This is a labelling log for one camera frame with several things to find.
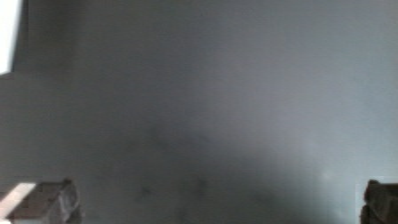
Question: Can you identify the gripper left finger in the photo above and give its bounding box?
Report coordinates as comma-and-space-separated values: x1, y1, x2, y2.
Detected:
0, 179, 84, 224

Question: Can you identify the white U-shaped fence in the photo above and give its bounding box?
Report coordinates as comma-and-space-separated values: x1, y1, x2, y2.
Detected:
0, 0, 23, 76

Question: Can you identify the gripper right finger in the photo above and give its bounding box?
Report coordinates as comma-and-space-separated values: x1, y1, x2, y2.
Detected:
361, 180, 398, 224

